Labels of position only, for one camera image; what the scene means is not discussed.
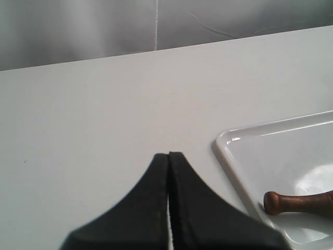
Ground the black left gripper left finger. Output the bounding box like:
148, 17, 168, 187
61, 154, 169, 249

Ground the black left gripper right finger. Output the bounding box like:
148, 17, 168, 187
168, 152, 291, 249

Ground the dark brown wooden pestle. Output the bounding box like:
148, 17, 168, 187
263, 191, 332, 217

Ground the white rectangular plastic tray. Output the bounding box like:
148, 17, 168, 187
214, 111, 332, 249

